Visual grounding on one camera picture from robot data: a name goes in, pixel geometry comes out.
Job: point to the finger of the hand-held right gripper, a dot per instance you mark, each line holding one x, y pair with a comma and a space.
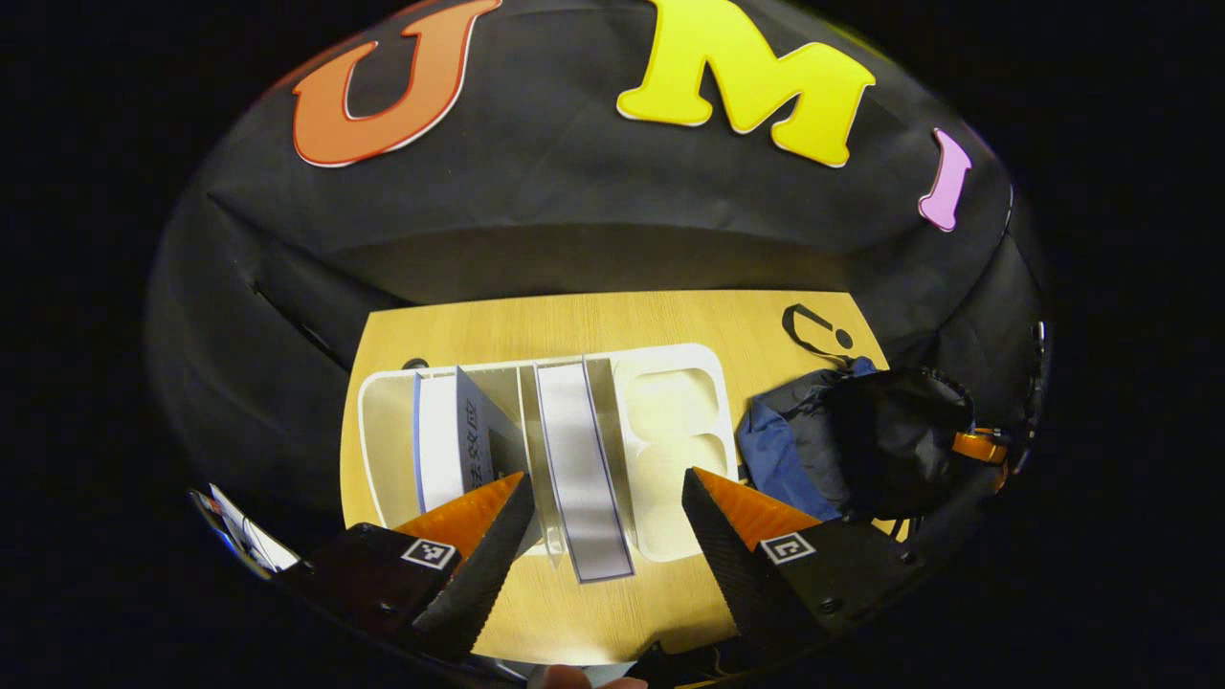
978, 447

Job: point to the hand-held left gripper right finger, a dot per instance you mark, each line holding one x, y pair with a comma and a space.
727, 574

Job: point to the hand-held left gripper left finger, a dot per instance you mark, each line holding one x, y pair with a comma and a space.
483, 574

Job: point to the blue schoolbag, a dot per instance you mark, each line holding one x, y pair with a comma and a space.
785, 450

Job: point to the white-covered book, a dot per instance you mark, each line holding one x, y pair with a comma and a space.
579, 459

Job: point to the white bookshelf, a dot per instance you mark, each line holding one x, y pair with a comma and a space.
675, 431

